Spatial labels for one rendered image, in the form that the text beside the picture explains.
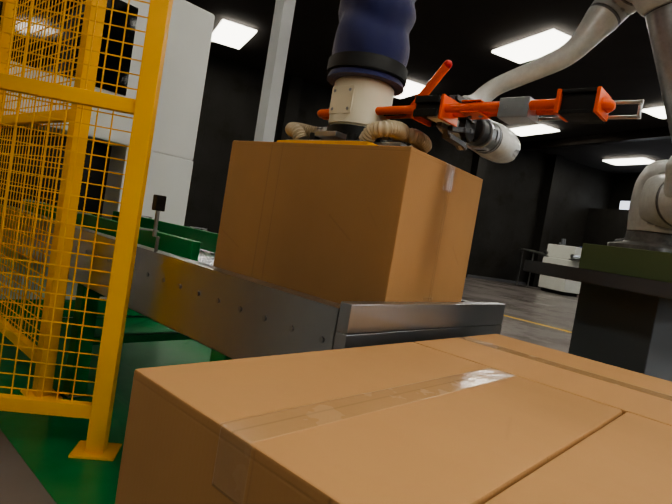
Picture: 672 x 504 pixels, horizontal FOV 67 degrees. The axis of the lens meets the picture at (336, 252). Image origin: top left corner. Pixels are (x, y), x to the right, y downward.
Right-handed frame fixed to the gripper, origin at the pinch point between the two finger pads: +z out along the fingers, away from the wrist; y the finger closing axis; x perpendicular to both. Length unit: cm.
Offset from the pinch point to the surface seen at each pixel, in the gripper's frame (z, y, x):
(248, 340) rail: 33, 62, 18
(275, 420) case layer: 72, 54, -35
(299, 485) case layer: 78, 55, -45
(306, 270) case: 19, 45, 18
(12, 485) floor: 63, 109, 61
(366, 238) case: 17.9, 34.4, 1.6
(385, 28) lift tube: 5.6, -20.7, 17.8
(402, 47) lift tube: 0.2, -17.5, 15.5
